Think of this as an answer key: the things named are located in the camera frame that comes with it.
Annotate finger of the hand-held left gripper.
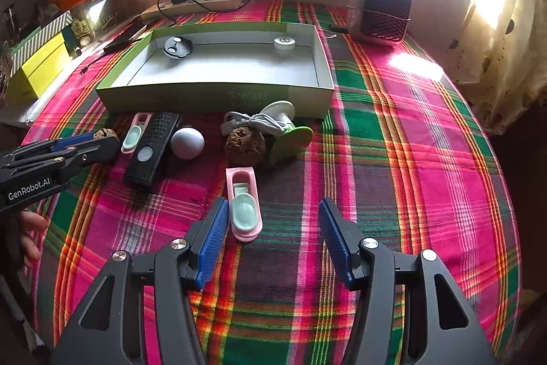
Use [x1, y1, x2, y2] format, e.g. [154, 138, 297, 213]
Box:
[9, 133, 101, 161]
[0, 135, 121, 183]

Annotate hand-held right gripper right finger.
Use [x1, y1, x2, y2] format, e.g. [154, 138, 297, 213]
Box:
[318, 198, 498, 365]

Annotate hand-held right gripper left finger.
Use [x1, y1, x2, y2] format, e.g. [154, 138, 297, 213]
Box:
[50, 197, 231, 365]

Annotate pink and mint clip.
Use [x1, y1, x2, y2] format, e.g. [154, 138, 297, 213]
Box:
[121, 113, 153, 155]
[226, 167, 263, 243]

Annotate black rectangular device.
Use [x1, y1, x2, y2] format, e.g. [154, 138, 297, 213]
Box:
[124, 112, 181, 190]

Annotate large brown walnut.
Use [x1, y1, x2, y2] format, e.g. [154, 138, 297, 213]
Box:
[225, 126, 268, 168]

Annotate green and white spool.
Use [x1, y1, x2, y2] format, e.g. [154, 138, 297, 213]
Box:
[261, 100, 315, 165]

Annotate green and white cardboard box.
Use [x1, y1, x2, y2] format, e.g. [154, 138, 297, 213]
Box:
[96, 22, 335, 120]

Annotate person's left hand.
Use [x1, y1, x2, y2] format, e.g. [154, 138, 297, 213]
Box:
[18, 210, 49, 262]

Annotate white plastic sheet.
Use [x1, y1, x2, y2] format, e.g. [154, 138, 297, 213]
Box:
[0, 91, 61, 127]

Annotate yellow box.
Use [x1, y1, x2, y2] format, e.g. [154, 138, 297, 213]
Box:
[9, 32, 71, 105]

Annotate white ball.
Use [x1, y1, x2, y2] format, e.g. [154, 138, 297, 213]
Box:
[171, 126, 205, 159]

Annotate plaid cloth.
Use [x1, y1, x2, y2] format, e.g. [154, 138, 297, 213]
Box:
[21, 0, 524, 365]

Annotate teal small box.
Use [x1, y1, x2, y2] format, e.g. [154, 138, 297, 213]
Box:
[62, 25, 81, 50]

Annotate black phone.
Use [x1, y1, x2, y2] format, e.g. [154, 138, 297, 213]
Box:
[104, 22, 150, 52]

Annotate black round disc white dots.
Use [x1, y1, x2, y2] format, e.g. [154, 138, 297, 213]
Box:
[164, 36, 194, 58]

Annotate white power strip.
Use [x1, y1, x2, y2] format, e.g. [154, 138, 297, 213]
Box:
[142, 0, 243, 20]

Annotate grey portable heater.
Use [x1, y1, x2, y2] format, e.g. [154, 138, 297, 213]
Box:
[347, 0, 414, 44]

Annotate cream dotted curtain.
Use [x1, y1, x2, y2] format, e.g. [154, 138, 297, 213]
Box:
[444, 0, 547, 135]

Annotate black phone cable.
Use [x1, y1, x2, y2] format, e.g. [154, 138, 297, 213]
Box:
[79, 48, 108, 76]

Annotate white cable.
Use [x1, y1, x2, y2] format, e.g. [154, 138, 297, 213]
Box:
[221, 110, 295, 135]

